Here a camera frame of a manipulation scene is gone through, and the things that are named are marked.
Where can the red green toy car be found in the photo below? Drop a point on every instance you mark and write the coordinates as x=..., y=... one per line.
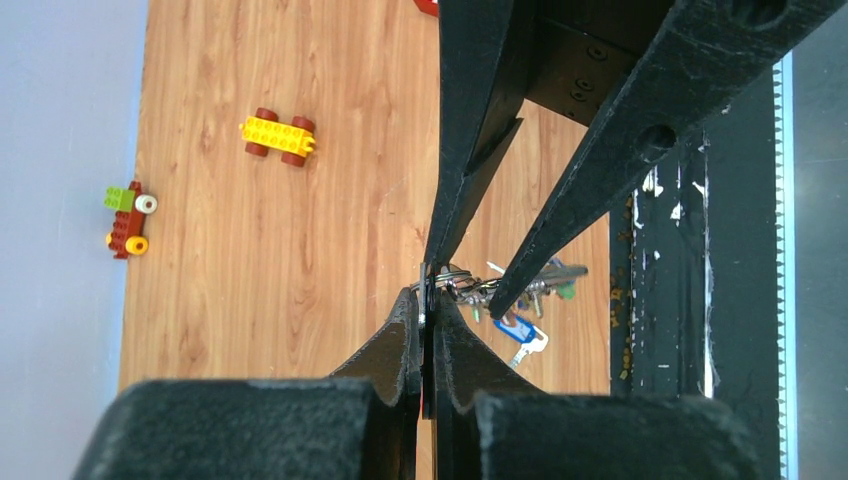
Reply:
x=132, y=205

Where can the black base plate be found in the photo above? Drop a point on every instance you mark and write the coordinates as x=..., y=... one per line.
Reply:
x=694, y=272

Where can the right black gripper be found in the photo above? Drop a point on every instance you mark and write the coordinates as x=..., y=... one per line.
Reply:
x=700, y=55

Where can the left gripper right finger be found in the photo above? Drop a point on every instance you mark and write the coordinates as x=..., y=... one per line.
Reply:
x=472, y=393

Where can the blue tagged key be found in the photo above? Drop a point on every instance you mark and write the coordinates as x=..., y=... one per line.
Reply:
x=529, y=337

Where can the red window toy block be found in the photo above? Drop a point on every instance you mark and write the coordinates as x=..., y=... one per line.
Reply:
x=428, y=7

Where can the grey cable duct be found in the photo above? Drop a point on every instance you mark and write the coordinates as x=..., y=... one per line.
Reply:
x=783, y=89

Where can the yellow brown toy car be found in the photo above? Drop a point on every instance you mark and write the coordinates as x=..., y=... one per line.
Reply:
x=263, y=132

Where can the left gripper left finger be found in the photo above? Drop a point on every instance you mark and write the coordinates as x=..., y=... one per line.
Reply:
x=390, y=362

